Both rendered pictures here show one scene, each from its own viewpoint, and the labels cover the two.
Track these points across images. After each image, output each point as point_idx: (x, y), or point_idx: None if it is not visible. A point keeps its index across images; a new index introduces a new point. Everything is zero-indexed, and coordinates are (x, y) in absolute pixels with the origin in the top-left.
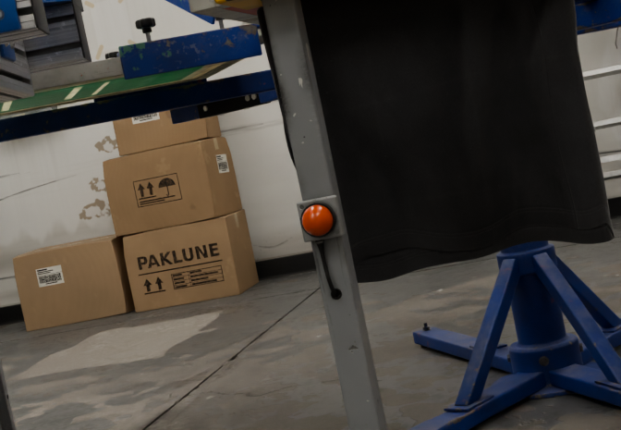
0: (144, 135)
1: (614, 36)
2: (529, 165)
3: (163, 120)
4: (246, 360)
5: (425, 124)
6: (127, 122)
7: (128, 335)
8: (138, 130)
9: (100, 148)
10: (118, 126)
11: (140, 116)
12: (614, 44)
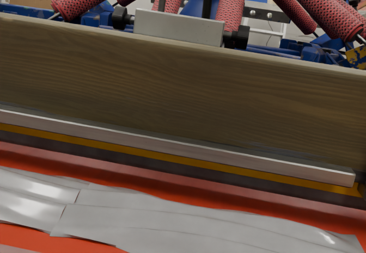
0: (24, 4)
1: (267, 39)
2: None
3: (36, 0)
4: None
5: None
6: None
7: None
8: (22, 0)
9: (6, 0)
10: None
11: None
12: (266, 43)
